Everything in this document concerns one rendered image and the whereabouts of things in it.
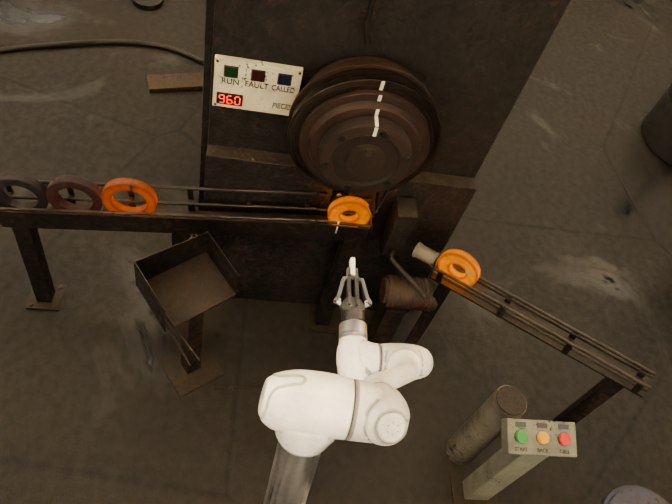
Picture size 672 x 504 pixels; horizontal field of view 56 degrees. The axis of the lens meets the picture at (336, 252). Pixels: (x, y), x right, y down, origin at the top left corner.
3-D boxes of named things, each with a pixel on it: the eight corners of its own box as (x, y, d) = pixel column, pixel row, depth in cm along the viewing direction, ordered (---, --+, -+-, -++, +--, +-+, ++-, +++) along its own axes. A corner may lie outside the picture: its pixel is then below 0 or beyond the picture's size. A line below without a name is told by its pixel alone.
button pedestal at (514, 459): (442, 469, 253) (505, 409, 205) (498, 472, 257) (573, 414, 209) (447, 511, 244) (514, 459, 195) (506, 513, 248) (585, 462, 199)
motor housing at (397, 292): (354, 334, 282) (385, 266, 240) (402, 338, 286) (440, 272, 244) (356, 360, 275) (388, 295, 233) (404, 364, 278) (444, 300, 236)
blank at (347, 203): (328, 194, 220) (328, 202, 218) (372, 195, 221) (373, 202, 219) (326, 222, 232) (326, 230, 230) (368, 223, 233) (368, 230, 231)
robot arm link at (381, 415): (406, 379, 147) (349, 370, 145) (425, 402, 129) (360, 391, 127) (396, 434, 147) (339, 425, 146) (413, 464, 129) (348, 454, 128)
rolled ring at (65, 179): (92, 181, 208) (95, 173, 210) (36, 182, 208) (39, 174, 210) (109, 217, 223) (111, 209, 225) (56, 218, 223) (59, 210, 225)
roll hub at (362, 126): (311, 176, 200) (327, 108, 178) (396, 187, 204) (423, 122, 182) (311, 189, 196) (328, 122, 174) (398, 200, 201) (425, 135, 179)
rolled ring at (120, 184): (89, 192, 212) (91, 185, 214) (122, 224, 226) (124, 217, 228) (136, 178, 207) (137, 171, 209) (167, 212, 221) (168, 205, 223)
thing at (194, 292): (143, 363, 255) (133, 261, 198) (201, 335, 267) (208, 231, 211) (167, 404, 247) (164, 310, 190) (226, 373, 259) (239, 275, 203)
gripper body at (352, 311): (337, 327, 202) (337, 301, 207) (363, 329, 203) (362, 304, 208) (342, 317, 196) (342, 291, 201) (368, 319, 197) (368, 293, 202)
